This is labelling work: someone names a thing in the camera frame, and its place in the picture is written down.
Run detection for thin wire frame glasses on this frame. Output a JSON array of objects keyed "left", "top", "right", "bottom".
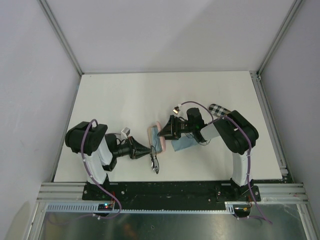
[{"left": 185, "top": 133, "right": 210, "bottom": 146}]

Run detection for aluminium frame post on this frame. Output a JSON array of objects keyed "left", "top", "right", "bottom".
[
  {"left": 256, "top": 0, "right": 305, "bottom": 77},
  {"left": 37, "top": 0, "right": 84, "bottom": 77}
]

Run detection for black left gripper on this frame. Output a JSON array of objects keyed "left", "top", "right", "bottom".
[{"left": 112, "top": 135, "right": 151, "bottom": 159}]

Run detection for right aluminium frame post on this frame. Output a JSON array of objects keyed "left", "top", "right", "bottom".
[{"left": 256, "top": 0, "right": 305, "bottom": 77}]

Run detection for right controller board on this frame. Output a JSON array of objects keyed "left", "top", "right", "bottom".
[{"left": 233, "top": 205, "right": 251, "bottom": 218}]

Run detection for left aluminium frame post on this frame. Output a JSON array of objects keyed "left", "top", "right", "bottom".
[{"left": 37, "top": 0, "right": 84, "bottom": 77}]

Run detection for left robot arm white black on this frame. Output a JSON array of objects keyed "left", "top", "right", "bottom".
[{"left": 64, "top": 119, "right": 152, "bottom": 200}]

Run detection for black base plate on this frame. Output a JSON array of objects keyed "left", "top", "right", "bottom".
[{"left": 82, "top": 180, "right": 261, "bottom": 211}]

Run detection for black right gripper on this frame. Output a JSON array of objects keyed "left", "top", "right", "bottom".
[{"left": 158, "top": 114, "right": 196, "bottom": 140}]

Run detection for black frame glasses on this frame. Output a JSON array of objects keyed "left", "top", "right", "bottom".
[{"left": 150, "top": 145, "right": 160, "bottom": 174}]

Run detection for controller board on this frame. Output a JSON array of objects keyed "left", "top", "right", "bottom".
[
  {"left": 233, "top": 205, "right": 251, "bottom": 218},
  {"left": 98, "top": 203, "right": 114, "bottom": 211}
]

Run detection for pink glasses case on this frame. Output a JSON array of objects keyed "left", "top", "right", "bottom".
[{"left": 147, "top": 121, "right": 166, "bottom": 154}]

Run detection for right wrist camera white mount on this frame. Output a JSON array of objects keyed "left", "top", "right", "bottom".
[{"left": 172, "top": 104, "right": 183, "bottom": 118}]

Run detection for grey slotted cable duct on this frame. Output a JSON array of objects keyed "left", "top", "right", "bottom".
[{"left": 44, "top": 201, "right": 238, "bottom": 215}]

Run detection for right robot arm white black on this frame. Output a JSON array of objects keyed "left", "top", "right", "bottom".
[{"left": 158, "top": 107, "right": 259, "bottom": 201}]

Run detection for blue cleaning cloth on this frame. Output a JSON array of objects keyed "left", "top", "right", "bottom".
[
  {"left": 150, "top": 126, "right": 163, "bottom": 153},
  {"left": 171, "top": 136, "right": 198, "bottom": 152}
]

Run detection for left controller board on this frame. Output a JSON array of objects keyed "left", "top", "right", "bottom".
[{"left": 98, "top": 203, "right": 114, "bottom": 211}]

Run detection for plaid glasses case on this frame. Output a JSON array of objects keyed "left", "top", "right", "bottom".
[{"left": 208, "top": 103, "right": 231, "bottom": 118}]

